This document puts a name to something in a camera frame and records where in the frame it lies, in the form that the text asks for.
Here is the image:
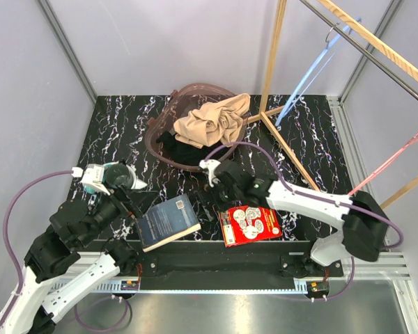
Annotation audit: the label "wooden clothes rack frame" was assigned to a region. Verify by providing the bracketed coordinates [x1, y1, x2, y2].
[248, 1, 418, 209]

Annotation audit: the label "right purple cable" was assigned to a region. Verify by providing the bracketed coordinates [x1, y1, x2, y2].
[203, 141, 404, 301]

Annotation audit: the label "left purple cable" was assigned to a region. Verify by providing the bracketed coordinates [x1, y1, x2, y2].
[0, 168, 132, 330]

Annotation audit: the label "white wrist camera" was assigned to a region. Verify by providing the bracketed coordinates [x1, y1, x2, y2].
[199, 159, 220, 187]
[80, 164, 110, 196]

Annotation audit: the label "red printed package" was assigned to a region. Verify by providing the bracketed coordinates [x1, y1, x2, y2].
[218, 205, 283, 248]

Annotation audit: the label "teal headphones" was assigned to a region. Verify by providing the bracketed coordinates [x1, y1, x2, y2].
[83, 185, 95, 195]

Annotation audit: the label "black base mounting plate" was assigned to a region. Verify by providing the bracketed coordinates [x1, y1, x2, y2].
[128, 240, 343, 293]

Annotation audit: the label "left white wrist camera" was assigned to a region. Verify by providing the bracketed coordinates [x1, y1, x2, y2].
[80, 164, 110, 196]

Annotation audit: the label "pink wire hanger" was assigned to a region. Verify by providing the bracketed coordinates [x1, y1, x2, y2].
[348, 133, 418, 196]

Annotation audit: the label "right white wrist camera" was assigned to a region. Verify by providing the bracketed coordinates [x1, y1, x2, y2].
[199, 159, 220, 187]

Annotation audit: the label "purple cable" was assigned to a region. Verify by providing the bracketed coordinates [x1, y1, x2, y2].
[0, 168, 132, 330]
[203, 141, 404, 301]

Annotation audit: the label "beige t shirt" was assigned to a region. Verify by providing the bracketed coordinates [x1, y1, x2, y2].
[173, 93, 251, 149]

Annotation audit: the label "black t shirt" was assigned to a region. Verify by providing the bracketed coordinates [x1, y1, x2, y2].
[155, 132, 210, 166]

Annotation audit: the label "dark blue book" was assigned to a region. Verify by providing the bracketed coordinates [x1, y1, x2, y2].
[136, 194, 201, 253]

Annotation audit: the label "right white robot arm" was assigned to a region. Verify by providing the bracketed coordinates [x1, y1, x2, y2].
[200, 159, 389, 276]

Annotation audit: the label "metal hanging rail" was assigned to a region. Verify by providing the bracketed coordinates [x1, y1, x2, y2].
[299, 0, 418, 112]

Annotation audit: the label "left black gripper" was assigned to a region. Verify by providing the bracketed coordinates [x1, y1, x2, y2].
[79, 180, 160, 246]

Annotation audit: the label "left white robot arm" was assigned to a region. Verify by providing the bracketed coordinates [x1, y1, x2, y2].
[0, 189, 157, 333]

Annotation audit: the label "blue hanger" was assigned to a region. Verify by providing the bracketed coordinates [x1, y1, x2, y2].
[274, 22, 355, 127]

